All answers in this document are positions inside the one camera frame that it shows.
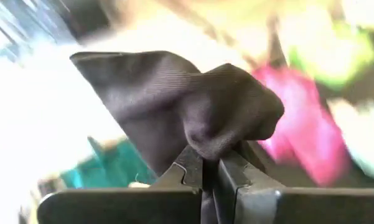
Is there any light aqua towel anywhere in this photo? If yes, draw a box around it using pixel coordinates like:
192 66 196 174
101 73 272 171
328 99 374 183

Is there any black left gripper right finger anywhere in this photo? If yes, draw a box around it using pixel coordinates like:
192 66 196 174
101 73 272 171
217 151 374 224

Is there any teal towel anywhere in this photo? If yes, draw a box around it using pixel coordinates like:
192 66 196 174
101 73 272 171
60 138 158 190

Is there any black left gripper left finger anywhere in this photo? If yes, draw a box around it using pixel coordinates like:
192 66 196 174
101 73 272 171
37 145 203 224

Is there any lime green towel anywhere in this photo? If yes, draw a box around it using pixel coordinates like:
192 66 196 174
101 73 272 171
288 21 374 90

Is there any black towel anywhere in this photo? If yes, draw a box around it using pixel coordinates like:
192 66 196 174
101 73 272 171
70 50 285 224

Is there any magenta pink towel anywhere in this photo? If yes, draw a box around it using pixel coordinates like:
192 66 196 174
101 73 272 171
251 63 351 187

